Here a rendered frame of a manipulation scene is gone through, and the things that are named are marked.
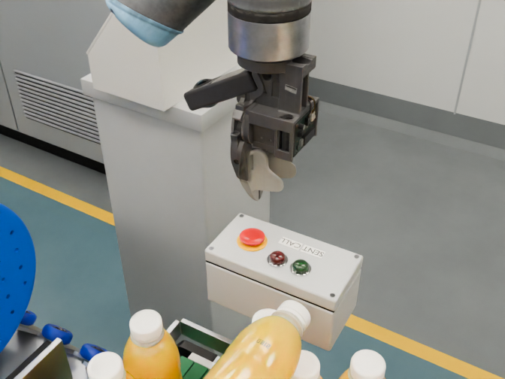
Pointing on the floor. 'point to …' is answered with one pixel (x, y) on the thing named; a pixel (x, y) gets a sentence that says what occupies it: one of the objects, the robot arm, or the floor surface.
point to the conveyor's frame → (197, 353)
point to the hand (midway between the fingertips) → (252, 189)
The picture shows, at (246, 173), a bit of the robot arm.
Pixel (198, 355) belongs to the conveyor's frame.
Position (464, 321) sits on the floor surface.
